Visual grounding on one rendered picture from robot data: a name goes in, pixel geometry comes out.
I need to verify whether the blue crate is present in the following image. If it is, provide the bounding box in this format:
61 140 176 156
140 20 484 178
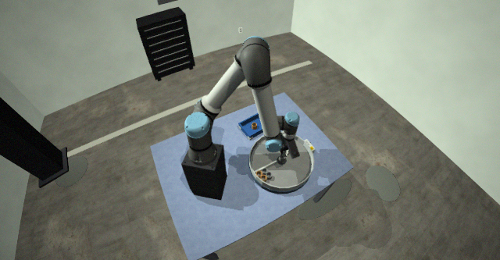
239 113 263 140

